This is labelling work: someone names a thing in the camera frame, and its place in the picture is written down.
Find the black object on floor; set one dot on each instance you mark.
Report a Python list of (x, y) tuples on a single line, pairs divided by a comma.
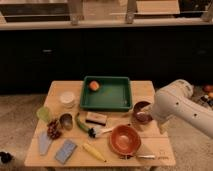
[(5, 157)]

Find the dark purple bowl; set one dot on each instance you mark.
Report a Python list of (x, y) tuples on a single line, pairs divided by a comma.
[(140, 114)]

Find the metal fork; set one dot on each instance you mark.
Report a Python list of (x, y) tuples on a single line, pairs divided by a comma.
[(138, 156)]

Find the black dish brush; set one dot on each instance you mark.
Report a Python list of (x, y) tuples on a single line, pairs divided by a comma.
[(97, 131)]

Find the green plastic tray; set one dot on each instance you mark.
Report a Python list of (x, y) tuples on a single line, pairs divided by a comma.
[(114, 94)]

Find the grey blue spatula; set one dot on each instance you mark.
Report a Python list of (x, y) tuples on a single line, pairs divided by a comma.
[(44, 143)]

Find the orange red bowl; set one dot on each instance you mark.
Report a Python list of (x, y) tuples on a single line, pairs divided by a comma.
[(124, 140)]

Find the wooden table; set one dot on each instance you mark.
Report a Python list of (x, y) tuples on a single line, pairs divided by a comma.
[(152, 141)]

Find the green cucumber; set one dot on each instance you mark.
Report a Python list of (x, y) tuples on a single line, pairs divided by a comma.
[(80, 124)]

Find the orange fruit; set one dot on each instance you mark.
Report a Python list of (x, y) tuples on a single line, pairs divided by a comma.
[(94, 86)]

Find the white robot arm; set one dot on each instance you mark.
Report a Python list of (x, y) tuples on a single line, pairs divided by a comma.
[(174, 99)]

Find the green plastic cup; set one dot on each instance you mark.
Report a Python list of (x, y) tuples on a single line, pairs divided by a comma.
[(43, 113)]

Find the white cup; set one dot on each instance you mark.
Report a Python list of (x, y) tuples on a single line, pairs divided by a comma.
[(67, 99)]

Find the small metal cup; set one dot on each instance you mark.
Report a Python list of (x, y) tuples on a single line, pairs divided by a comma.
[(66, 121)]

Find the bunch of dark grapes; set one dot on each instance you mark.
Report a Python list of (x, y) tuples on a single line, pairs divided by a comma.
[(53, 132)]

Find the blue sponge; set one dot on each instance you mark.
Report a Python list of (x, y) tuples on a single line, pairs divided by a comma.
[(65, 151)]

